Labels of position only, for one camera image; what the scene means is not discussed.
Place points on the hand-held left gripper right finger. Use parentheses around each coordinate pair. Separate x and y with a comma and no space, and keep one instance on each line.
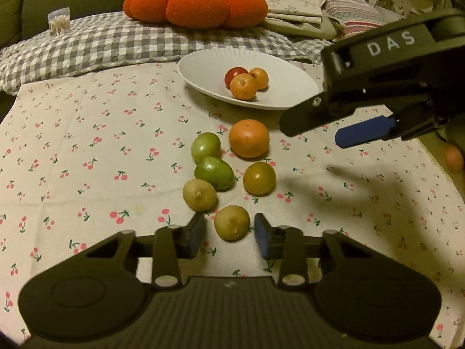
(262,236)

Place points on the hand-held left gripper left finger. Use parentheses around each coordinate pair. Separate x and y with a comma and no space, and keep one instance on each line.
(196,236)

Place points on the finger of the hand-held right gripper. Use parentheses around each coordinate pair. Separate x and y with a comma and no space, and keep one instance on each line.
(301,118)
(363,131)

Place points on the yellow-green jujube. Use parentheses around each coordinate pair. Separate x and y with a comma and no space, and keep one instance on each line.
(199,195)
(231,222)

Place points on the white ribbed plate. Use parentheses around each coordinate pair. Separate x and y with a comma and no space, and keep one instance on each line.
(210,69)

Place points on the large orange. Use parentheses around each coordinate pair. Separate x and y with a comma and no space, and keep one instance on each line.
(249,139)

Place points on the olive brown tomato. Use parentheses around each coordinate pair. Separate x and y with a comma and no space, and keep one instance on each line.
(259,179)

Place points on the small orange kumquat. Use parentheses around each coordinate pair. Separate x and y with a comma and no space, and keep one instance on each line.
(261,77)
(243,88)

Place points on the green jujube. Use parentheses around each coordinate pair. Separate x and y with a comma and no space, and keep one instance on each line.
(214,173)
(205,147)

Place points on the striped patterned pillow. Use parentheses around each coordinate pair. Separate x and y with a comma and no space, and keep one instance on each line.
(352,14)

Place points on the small red tomato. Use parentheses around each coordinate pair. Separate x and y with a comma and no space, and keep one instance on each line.
(231,74)

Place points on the pink round fruit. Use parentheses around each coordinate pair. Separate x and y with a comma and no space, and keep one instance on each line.
(454,158)

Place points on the folded floral cloth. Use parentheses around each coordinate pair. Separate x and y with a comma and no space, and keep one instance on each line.
(290,2)

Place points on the cherry print tablecloth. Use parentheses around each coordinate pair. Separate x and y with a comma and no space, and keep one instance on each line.
(90,174)

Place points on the orange pumpkin cushion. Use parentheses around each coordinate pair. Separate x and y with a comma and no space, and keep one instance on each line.
(196,5)

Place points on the grey checked pillow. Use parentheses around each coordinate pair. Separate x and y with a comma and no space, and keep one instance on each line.
(109,43)

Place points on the clear cotton swab jar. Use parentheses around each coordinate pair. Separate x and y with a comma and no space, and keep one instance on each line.
(59,21)

